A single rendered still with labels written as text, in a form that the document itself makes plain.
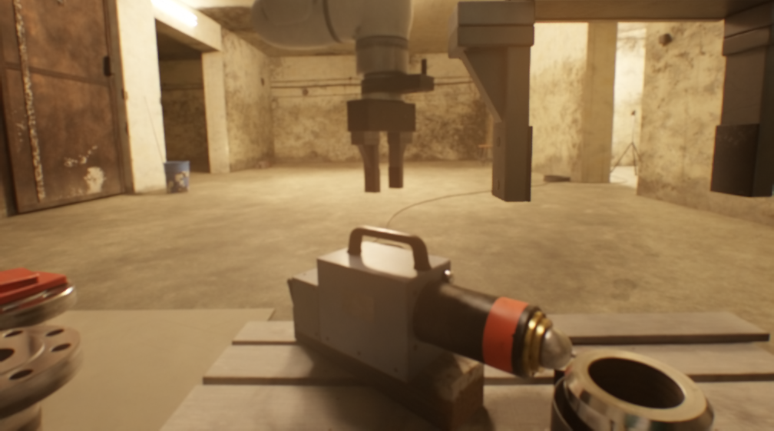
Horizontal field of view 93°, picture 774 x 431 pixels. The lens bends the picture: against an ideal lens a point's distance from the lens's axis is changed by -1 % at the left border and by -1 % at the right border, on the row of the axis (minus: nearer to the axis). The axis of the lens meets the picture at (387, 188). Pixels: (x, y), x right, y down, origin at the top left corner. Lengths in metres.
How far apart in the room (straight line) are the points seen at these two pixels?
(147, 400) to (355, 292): 0.65
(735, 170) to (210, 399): 0.81
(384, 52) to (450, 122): 10.24
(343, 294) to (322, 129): 10.32
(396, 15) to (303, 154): 10.48
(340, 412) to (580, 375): 0.45
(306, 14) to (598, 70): 5.34
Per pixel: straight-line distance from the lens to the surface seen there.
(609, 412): 0.40
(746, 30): 0.29
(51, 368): 0.87
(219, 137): 8.54
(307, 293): 0.77
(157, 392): 1.18
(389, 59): 0.63
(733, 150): 0.29
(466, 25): 0.21
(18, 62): 4.88
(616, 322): 1.11
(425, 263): 0.63
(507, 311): 0.57
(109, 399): 1.21
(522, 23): 0.22
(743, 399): 0.99
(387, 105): 0.63
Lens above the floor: 0.61
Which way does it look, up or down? 7 degrees down
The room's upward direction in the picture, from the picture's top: 1 degrees counter-clockwise
